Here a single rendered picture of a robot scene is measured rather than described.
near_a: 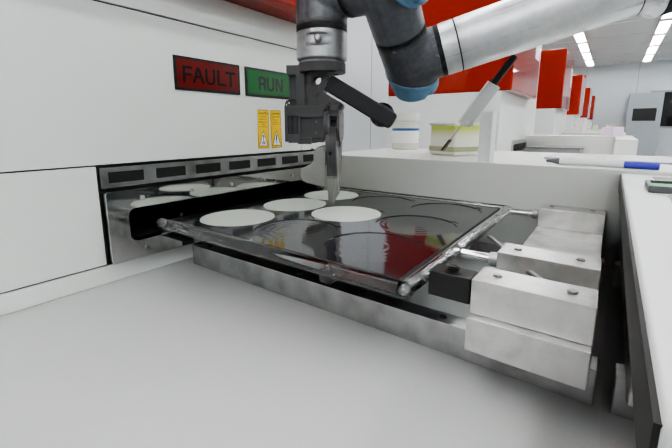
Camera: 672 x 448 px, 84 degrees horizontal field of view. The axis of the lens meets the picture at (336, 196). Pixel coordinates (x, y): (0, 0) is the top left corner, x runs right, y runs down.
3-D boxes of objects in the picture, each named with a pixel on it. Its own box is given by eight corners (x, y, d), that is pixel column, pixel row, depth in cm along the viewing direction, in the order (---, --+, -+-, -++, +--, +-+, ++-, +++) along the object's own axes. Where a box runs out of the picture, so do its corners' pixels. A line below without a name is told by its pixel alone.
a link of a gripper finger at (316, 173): (302, 203, 60) (301, 145, 59) (339, 203, 60) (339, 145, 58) (298, 207, 57) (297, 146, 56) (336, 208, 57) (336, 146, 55)
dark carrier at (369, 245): (169, 223, 51) (169, 219, 51) (325, 189, 78) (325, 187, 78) (399, 285, 31) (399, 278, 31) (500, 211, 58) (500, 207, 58)
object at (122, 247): (108, 262, 49) (99, 191, 48) (317, 206, 84) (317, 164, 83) (114, 265, 48) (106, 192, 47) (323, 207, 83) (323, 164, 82)
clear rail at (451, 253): (392, 299, 30) (392, 282, 29) (503, 212, 59) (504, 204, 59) (408, 303, 29) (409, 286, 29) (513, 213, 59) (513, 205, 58)
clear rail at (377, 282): (154, 228, 50) (153, 218, 50) (164, 226, 51) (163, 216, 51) (408, 303, 29) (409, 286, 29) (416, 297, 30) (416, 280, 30)
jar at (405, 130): (387, 149, 100) (387, 112, 98) (399, 148, 106) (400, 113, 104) (411, 150, 96) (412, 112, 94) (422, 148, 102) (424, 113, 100)
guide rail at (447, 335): (193, 263, 57) (191, 244, 56) (204, 259, 58) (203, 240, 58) (592, 406, 28) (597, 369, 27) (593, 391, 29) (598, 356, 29)
